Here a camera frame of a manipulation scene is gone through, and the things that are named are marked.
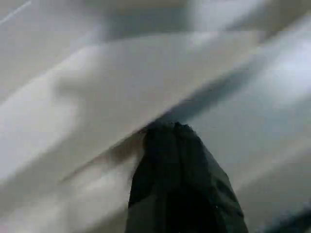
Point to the white plastic table top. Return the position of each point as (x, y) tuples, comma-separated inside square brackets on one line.
[(121, 73)]

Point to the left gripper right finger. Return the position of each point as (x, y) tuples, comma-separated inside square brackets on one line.
[(209, 194)]

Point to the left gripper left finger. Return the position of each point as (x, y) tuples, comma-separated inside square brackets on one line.
[(153, 189)]

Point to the black work mat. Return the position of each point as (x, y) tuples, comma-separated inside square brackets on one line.
[(291, 223)]

